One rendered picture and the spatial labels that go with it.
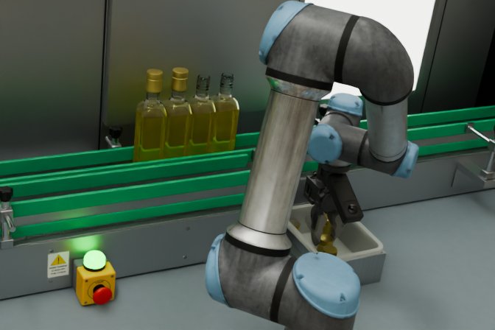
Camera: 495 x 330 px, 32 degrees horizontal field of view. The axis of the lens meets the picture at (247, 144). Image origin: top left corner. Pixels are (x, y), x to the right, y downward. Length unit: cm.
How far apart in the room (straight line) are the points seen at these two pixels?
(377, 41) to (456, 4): 107
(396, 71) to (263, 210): 32
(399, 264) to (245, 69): 59
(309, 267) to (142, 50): 74
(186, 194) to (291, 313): 51
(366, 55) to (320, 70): 8
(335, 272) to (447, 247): 78
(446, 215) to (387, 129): 80
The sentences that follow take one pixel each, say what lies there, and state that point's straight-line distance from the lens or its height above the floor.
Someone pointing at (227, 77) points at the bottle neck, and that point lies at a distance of 194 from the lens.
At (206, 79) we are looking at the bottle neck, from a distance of 191.
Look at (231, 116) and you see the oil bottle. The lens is 197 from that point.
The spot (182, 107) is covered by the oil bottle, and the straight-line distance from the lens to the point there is 191.
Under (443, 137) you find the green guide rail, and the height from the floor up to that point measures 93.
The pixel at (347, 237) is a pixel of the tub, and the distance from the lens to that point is 208.
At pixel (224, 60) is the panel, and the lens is 208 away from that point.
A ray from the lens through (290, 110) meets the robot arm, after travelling 143.
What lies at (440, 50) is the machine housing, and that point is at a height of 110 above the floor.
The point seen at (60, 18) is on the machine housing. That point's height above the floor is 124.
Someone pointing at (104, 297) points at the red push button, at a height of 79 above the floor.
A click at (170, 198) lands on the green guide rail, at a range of 187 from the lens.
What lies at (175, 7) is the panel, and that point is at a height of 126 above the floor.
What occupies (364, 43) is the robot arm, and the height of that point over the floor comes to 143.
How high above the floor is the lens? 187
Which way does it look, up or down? 26 degrees down
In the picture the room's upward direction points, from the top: 8 degrees clockwise
